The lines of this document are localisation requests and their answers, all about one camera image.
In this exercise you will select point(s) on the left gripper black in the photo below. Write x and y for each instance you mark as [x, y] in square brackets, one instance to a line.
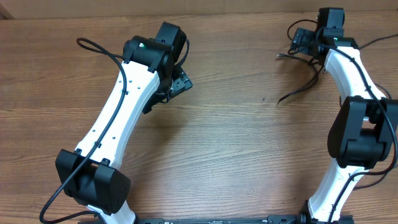
[181, 82]

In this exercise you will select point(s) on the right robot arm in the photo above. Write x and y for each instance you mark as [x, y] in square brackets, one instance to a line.
[362, 140]

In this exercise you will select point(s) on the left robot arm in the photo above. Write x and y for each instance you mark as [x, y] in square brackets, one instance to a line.
[150, 72]

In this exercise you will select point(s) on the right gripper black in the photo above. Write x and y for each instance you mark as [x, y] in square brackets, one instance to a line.
[300, 43]

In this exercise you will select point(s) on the cardboard back panel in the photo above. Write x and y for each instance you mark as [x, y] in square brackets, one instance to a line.
[55, 9]

